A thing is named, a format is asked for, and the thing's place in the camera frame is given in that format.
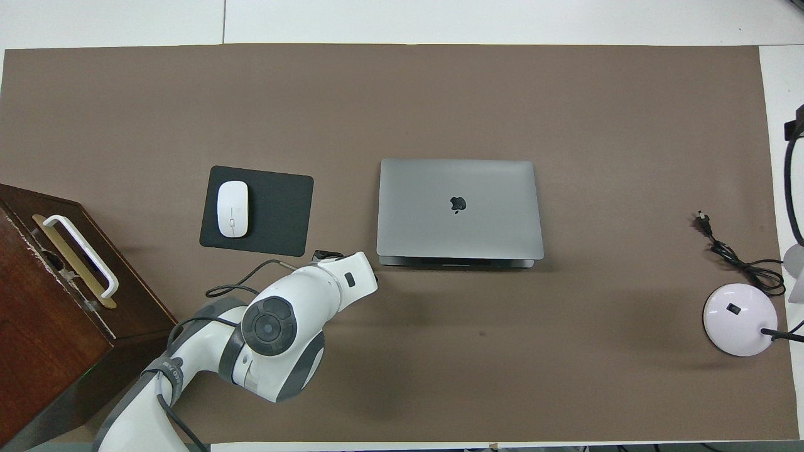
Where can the white desk lamp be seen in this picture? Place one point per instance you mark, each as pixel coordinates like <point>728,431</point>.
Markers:
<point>738,320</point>

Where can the dark brown wooden box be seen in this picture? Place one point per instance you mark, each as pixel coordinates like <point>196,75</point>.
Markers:
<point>44,339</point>

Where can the brown table mat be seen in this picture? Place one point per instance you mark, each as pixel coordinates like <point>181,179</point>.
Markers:
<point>377,94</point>

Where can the grey laptop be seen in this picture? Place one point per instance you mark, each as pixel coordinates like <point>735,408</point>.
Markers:
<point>458,207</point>

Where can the white computer mouse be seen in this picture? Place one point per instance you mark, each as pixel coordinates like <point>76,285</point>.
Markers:
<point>233,209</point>

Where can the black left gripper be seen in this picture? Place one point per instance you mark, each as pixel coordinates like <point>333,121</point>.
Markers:
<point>326,255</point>

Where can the black mouse pad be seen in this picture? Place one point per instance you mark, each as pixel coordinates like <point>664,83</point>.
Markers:
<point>276,207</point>

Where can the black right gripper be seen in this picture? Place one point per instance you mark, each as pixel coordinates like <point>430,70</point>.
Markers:
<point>796,122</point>

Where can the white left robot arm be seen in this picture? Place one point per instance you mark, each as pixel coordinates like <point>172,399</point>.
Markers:
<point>295,301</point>

